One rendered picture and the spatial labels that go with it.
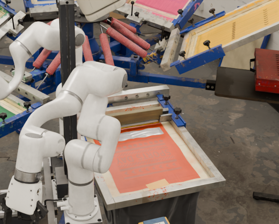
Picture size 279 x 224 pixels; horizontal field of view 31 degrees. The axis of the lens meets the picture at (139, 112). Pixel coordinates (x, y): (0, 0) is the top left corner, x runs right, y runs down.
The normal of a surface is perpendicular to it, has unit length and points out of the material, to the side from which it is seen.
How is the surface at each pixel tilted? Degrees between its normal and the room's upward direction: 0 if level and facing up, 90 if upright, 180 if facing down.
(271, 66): 0
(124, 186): 0
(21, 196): 69
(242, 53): 79
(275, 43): 90
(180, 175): 0
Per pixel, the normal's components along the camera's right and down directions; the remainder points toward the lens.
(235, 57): -0.91, -0.03
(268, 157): 0.04, -0.85
